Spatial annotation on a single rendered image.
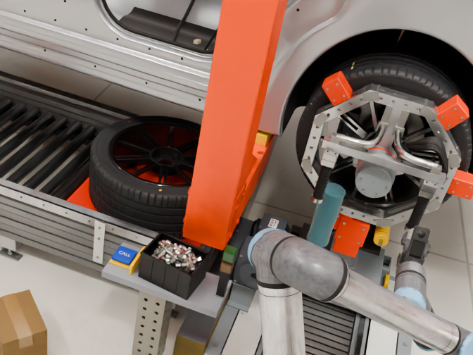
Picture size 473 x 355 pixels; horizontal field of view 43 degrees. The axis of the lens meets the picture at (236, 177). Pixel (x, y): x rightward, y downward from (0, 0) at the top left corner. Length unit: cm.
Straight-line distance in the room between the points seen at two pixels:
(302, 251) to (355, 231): 107
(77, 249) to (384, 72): 142
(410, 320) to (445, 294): 163
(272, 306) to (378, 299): 26
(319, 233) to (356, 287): 90
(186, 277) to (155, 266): 12
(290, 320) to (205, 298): 63
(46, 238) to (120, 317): 46
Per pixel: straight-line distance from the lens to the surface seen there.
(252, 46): 180
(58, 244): 267
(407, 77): 225
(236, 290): 260
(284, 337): 157
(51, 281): 278
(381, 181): 218
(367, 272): 280
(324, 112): 225
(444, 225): 372
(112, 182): 251
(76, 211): 252
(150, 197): 245
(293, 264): 142
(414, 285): 182
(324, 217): 232
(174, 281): 209
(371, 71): 226
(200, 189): 209
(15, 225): 274
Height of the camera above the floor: 198
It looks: 34 degrees down
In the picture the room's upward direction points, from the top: 12 degrees clockwise
